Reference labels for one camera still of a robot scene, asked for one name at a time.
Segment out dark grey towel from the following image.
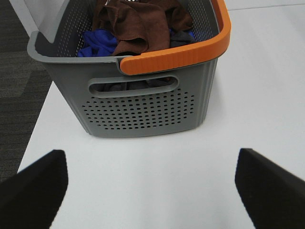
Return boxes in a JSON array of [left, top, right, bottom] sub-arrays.
[[170, 31, 197, 48]]

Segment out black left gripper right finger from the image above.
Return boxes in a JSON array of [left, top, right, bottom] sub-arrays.
[[234, 148, 305, 229]]

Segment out brown towel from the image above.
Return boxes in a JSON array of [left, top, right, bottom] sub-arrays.
[[92, 0, 193, 56]]

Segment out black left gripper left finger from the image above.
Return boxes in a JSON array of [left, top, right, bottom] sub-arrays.
[[0, 150, 69, 229]]

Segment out grey basket with orange rim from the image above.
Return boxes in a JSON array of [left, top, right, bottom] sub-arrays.
[[27, 0, 231, 138]]

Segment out blue towel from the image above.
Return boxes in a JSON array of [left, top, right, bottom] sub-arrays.
[[77, 29, 118, 57]]

